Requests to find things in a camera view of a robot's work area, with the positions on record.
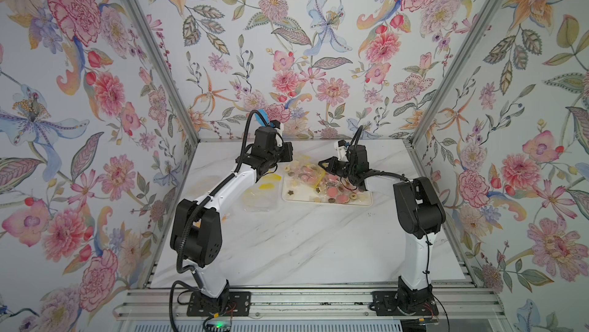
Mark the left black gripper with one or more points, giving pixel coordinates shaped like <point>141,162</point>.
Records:
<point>286,153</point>

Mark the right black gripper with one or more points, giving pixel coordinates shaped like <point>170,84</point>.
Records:
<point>332,166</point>

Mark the ziploc bag of cookies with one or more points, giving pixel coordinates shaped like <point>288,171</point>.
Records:
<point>304,171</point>
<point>264,196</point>

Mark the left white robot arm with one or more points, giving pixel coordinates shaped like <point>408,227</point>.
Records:
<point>196,235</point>

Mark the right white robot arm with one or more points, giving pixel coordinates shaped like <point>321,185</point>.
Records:
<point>420,214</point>

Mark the pile of poured cookies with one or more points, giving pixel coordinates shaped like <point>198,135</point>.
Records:
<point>331,189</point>

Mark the blue microphone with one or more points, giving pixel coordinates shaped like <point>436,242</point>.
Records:
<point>262,117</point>

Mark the white rectangular tray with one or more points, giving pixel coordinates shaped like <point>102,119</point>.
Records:
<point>299,194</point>

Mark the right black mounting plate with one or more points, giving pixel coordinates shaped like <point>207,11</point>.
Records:
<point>415,304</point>

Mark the black mounting plate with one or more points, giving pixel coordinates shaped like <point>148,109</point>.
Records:
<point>415,304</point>
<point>231,304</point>

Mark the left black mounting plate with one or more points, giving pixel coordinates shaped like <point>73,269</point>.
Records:
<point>231,304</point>

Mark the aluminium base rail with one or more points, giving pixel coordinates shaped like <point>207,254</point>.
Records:
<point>458,301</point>

